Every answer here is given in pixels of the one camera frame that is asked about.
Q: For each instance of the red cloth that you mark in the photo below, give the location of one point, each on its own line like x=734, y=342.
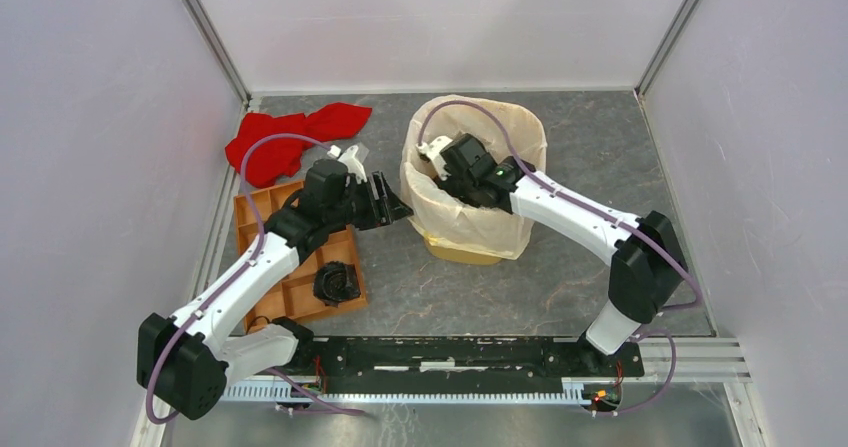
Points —
x=282, y=157

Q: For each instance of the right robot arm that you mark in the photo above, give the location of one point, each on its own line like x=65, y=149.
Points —
x=643, y=253

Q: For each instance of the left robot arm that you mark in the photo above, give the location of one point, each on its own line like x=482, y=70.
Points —
x=188, y=359

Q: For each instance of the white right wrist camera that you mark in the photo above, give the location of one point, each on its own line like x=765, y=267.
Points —
x=432, y=153

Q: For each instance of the cream plastic trash bag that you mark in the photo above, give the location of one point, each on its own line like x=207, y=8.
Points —
x=496, y=124

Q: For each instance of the yellow mesh trash bin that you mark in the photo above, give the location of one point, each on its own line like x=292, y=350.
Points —
x=469, y=254

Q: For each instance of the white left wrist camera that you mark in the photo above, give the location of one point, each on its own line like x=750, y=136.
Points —
x=353, y=158

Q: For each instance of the orange compartment tray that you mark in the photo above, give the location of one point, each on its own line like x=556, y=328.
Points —
x=293, y=296

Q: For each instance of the black rolled bag lower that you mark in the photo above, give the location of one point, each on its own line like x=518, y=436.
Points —
x=335, y=283

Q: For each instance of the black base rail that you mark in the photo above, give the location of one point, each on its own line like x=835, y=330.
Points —
x=450, y=365

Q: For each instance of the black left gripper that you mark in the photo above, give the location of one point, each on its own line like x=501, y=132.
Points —
x=388, y=209

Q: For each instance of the white slotted cable duct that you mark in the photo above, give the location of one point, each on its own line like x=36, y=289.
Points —
x=266, y=389

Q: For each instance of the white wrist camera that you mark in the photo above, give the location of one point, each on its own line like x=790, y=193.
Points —
x=353, y=158
x=432, y=153

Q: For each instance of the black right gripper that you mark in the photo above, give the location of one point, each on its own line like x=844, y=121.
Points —
x=447, y=183

